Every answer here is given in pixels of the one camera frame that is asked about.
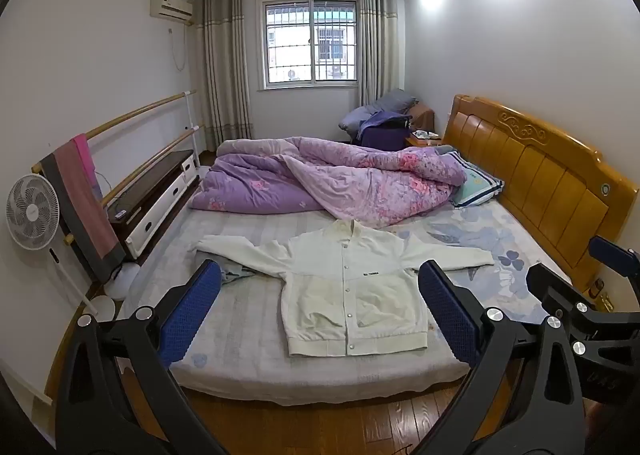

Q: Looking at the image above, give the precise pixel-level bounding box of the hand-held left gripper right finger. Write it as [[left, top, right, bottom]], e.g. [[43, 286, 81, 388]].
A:
[[410, 260, 586, 455]]

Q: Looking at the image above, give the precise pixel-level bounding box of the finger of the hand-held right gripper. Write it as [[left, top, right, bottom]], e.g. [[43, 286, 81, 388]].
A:
[[588, 236, 640, 281], [526, 262, 616, 361]]

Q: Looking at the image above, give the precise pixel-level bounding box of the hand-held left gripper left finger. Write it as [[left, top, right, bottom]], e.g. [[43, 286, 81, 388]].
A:
[[54, 259, 228, 455]]

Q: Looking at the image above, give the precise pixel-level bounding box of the cream white button jacket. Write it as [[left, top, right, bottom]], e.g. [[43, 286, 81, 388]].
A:
[[192, 219, 496, 358]]

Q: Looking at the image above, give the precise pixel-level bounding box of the white round stand base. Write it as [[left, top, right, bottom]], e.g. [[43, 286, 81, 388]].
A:
[[107, 262, 141, 298]]

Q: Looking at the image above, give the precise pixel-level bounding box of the bed with floral sheet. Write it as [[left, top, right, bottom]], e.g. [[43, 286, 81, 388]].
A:
[[120, 202, 576, 408]]

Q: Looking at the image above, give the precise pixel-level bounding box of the wooden headboard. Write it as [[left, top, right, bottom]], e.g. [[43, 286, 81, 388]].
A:
[[442, 94, 640, 291]]

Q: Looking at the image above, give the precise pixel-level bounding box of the light green pillow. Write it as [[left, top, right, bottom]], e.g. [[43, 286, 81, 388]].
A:
[[447, 150, 505, 208]]

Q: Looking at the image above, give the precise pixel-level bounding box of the white dark-topped TV cabinet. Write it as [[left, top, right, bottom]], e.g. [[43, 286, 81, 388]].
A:
[[106, 150, 198, 261]]

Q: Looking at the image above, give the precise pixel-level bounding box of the grey and pink towel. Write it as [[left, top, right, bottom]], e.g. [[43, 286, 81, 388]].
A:
[[40, 137, 126, 283]]

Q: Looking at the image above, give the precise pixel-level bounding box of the purple floral quilt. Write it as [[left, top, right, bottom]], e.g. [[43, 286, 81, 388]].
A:
[[189, 136, 468, 228]]

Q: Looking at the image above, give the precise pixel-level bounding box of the wooden nightstand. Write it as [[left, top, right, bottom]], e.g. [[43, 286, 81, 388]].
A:
[[405, 132, 445, 152]]

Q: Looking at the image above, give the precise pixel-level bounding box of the pink cloth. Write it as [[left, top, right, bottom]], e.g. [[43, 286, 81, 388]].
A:
[[72, 134, 103, 200]]

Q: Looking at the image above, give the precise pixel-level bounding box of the white standing fan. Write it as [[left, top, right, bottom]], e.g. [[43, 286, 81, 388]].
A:
[[6, 174, 118, 323]]

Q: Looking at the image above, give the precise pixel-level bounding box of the dark purple cloth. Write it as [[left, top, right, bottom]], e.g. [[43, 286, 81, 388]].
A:
[[356, 110, 412, 152]]

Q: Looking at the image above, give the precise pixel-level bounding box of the brown chair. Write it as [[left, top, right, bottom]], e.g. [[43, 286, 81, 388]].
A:
[[410, 102, 436, 136]]

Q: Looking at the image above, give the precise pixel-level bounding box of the beige striped curtain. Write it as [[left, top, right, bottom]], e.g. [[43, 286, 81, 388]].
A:
[[194, 0, 253, 153], [357, 0, 401, 108]]

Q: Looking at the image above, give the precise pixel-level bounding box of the window with security bars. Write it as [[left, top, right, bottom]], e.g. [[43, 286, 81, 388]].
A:
[[257, 0, 360, 90]]

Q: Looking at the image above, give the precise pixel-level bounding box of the wooden barre rail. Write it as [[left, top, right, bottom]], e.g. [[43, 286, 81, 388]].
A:
[[62, 124, 203, 246], [31, 90, 198, 174]]

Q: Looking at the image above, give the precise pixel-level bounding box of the white power cable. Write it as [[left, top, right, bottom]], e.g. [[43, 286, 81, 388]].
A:
[[167, 27, 191, 72]]

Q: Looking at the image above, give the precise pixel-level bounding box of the white wall air conditioner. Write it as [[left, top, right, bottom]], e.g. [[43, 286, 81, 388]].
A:
[[149, 0, 195, 26]]

